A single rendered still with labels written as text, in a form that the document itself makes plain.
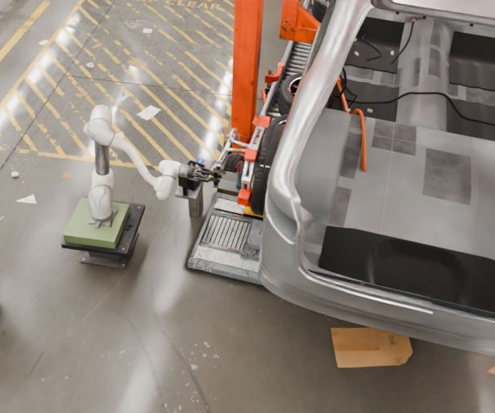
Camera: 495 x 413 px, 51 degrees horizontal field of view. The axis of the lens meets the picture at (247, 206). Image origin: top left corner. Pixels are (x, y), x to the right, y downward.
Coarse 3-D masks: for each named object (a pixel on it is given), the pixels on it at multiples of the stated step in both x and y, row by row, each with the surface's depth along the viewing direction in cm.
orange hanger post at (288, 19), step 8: (288, 0) 522; (296, 0) 520; (288, 8) 528; (296, 8) 526; (288, 16) 534; (296, 16) 532; (280, 24) 543; (288, 24) 540; (280, 32) 548; (288, 32) 546
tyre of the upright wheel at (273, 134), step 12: (276, 132) 344; (264, 144) 338; (276, 144) 339; (264, 156) 336; (264, 168) 336; (264, 180) 337; (252, 192) 343; (264, 192) 340; (252, 204) 350; (264, 204) 347
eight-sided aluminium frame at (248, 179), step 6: (258, 126) 357; (258, 132) 356; (264, 132) 355; (252, 138) 348; (258, 138) 348; (252, 144) 344; (258, 144) 344; (246, 162) 343; (252, 162) 342; (246, 168) 343; (252, 168) 342; (246, 174) 347; (246, 180) 343; (252, 180) 392
